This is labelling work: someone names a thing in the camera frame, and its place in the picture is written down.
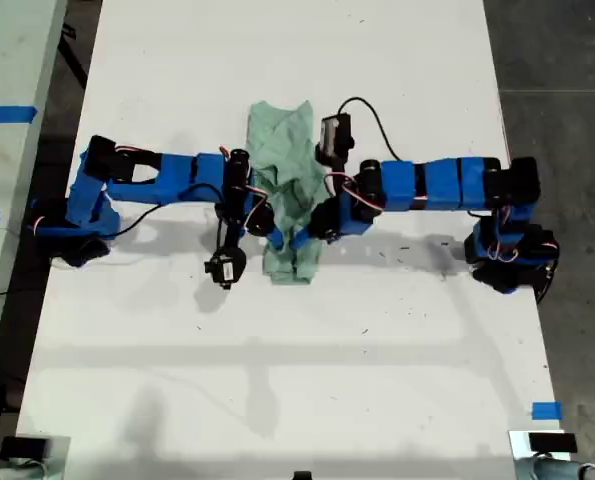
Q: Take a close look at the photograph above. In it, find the black base cable loop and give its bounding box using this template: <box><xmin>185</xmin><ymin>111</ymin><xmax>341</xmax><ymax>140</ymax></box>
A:
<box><xmin>535</xmin><ymin>259</ymin><xmax>562</xmax><ymax>306</ymax></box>

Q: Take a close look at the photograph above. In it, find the black box on white plate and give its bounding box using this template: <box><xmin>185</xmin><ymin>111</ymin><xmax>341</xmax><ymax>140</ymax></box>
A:
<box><xmin>528</xmin><ymin>432</ymin><xmax>578</xmax><ymax>454</ymax></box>

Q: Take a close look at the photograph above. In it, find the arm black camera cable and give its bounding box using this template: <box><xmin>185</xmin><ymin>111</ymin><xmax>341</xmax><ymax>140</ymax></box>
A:
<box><xmin>119</xmin><ymin>182</ymin><xmax>224</xmax><ymax>236</ymax></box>
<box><xmin>337</xmin><ymin>96</ymin><xmax>406</xmax><ymax>164</ymax></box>

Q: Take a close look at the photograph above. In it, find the pale green T-shirt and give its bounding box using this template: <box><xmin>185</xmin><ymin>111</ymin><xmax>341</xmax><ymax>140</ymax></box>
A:
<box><xmin>246</xmin><ymin>99</ymin><xmax>328</xmax><ymax>286</ymax></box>

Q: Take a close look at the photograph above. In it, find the long blue tape strip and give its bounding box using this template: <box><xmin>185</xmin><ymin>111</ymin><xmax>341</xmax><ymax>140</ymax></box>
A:
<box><xmin>0</xmin><ymin>105</ymin><xmax>38</xmax><ymax>124</ymax></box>

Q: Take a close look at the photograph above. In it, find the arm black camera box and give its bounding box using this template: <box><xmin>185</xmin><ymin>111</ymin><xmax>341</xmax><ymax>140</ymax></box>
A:
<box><xmin>204</xmin><ymin>245</ymin><xmax>248</xmax><ymax>292</ymax></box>
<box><xmin>315</xmin><ymin>113</ymin><xmax>356</xmax><ymax>169</ymax></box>

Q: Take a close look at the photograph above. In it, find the black stand leg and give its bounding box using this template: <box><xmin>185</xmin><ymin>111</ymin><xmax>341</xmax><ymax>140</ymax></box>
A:
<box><xmin>56</xmin><ymin>22</ymin><xmax>89</xmax><ymax>91</ymax></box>

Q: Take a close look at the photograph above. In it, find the pale side table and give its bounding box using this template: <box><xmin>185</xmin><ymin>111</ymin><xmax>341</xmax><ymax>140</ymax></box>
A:
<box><xmin>0</xmin><ymin>0</ymin><xmax>69</xmax><ymax>396</ymax></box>

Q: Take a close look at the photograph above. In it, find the black box on grey bracket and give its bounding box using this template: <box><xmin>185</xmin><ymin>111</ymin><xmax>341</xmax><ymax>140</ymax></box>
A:
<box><xmin>0</xmin><ymin>436</ymin><xmax>48</xmax><ymax>459</ymax></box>

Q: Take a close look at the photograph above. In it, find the square blue tape piece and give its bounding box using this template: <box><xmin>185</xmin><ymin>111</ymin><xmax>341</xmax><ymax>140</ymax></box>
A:
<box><xmin>531</xmin><ymin>401</ymin><xmax>563</xmax><ymax>421</ymax></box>

